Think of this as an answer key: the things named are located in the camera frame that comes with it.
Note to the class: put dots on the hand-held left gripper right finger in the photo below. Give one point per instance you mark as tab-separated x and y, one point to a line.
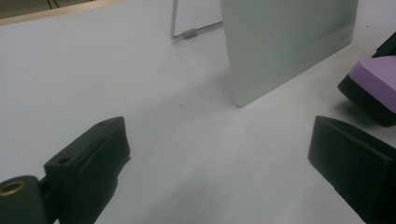
358	165

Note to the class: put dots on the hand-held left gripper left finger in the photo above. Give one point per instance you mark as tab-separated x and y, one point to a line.
87	161

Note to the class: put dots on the purple whiteboard eraser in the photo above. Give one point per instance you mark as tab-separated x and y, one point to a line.
376	81

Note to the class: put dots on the white standing whiteboard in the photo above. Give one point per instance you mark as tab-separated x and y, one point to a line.
280	46

